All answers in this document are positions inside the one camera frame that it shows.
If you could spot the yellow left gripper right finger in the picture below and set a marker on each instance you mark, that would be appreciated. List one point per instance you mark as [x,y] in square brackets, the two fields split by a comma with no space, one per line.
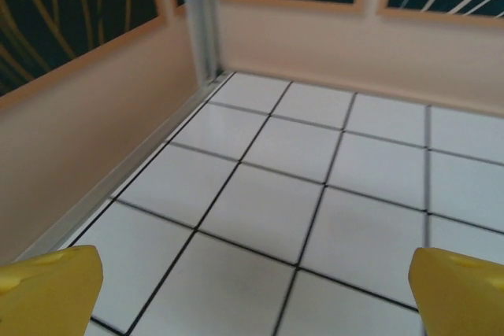
[460,300]

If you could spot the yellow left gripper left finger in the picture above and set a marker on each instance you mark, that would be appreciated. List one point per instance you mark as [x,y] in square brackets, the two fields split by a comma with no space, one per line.
[47,296]

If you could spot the aluminium table edge rail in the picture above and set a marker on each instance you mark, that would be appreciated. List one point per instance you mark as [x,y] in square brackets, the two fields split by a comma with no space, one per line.
[130,163]

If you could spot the aluminium corner post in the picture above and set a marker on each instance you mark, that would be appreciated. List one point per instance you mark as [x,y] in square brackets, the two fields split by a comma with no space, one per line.
[201,17]

